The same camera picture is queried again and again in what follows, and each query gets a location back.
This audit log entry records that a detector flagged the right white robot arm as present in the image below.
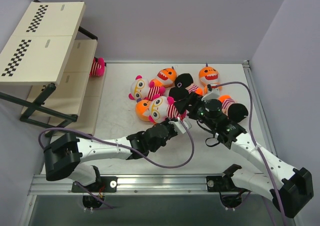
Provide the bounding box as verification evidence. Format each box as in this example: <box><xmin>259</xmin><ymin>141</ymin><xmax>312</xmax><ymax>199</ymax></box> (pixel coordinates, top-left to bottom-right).
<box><xmin>174</xmin><ymin>92</ymin><xmax>314</xmax><ymax>219</ymax></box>

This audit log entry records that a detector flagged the aluminium mounting rail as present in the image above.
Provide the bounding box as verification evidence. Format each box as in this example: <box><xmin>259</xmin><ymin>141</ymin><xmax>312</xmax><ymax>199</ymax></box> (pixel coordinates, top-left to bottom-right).
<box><xmin>27</xmin><ymin>173</ymin><xmax>263</xmax><ymax>196</ymax></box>

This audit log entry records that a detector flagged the aluminium table side rail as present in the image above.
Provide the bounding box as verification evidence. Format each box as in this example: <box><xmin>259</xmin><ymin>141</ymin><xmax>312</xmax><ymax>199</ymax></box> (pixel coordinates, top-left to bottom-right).
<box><xmin>242</xmin><ymin>60</ymin><xmax>277</xmax><ymax>156</ymax></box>

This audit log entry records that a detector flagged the white pink plush on shelf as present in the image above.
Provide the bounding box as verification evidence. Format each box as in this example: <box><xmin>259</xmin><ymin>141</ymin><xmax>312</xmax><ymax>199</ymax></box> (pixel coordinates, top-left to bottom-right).
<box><xmin>89</xmin><ymin>57</ymin><xmax>105</xmax><ymax>77</ymax></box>

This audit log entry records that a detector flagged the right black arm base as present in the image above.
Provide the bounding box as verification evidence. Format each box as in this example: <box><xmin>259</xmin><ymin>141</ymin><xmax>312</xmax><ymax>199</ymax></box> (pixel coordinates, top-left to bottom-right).
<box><xmin>205</xmin><ymin>164</ymin><xmax>251</xmax><ymax>212</ymax></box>

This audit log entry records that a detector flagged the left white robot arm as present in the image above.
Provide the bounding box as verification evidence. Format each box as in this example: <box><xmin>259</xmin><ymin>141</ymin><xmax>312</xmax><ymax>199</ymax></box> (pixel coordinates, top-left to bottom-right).
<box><xmin>43</xmin><ymin>121</ymin><xmax>178</xmax><ymax>192</ymax></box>

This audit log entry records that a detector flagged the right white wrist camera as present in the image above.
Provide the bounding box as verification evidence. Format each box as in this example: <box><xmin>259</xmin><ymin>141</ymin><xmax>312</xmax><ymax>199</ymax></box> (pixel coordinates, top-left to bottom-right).
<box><xmin>202</xmin><ymin>84</ymin><xmax>220</xmax><ymax>101</ymax></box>

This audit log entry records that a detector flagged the black haired doll plush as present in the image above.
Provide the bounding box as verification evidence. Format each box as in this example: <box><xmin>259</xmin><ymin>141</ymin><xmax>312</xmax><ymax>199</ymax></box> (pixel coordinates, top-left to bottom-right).
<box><xmin>167</xmin><ymin>87</ymin><xmax>190</xmax><ymax>105</ymax></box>
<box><xmin>218</xmin><ymin>94</ymin><xmax>249</xmax><ymax>123</ymax></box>
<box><xmin>174</xmin><ymin>73</ymin><xmax>203</xmax><ymax>96</ymax></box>

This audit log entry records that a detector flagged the orange shark plush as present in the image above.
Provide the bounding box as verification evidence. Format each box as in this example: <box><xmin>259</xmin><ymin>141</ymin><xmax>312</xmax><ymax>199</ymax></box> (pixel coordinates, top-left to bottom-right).
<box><xmin>151</xmin><ymin>66</ymin><xmax>178</xmax><ymax>88</ymax></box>
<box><xmin>135</xmin><ymin>98</ymin><xmax>151</xmax><ymax>122</ymax></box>
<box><xmin>198</xmin><ymin>64</ymin><xmax>222</xmax><ymax>95</ymax></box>

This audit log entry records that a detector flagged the white pink glasses plush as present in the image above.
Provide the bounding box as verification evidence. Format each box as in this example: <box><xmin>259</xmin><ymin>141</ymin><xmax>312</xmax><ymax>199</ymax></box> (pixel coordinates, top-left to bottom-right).
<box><xmin>128</xmin><ymin>75</ymin><xmax>166</xmax><ymax>101</ymax></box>
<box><xmin>148</xmin><ymin>96</ymin><xmax>187</xmax><ymax>124</ymax></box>

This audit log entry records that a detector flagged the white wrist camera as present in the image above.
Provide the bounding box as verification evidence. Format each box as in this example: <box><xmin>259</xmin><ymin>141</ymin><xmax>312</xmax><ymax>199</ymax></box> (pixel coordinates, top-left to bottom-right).
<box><xmin>202</xmin><ymin>84</ymin><xmax>220</xmax><ymax>101</ymax></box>
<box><xmin>168</xmin><ymin>118</ymin><xmax>192</xmax><ymax>134</ymax></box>

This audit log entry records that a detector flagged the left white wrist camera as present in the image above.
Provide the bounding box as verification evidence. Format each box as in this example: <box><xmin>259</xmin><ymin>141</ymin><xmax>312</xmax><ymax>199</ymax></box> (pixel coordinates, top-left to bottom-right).
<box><xmin>168</xmin><ymin>118</ymin><xmax>192</xmax><ymax>134</ymax></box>

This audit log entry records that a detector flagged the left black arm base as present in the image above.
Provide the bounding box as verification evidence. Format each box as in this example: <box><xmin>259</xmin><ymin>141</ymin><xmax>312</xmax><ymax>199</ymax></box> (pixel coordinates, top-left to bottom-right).
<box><xmin>71</xmin><ymin>176</ymin><xmax>118</xmax><ymax>212</ymax></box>

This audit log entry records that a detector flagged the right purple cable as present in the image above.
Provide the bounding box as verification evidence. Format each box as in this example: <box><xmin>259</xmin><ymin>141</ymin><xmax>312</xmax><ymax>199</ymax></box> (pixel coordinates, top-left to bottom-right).
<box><xmin>212</xmin><ymin>81</ymin><xmax>288</xmax><ymax>226</ymax></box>

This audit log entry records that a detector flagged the cream tiered shelf black frame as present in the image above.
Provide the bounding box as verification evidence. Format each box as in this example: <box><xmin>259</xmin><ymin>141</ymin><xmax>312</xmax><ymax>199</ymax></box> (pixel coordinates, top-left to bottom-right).
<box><xmin>0</xmin><ymin>0</ymin><xmax>106</xmax><ymax>135</ymax></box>

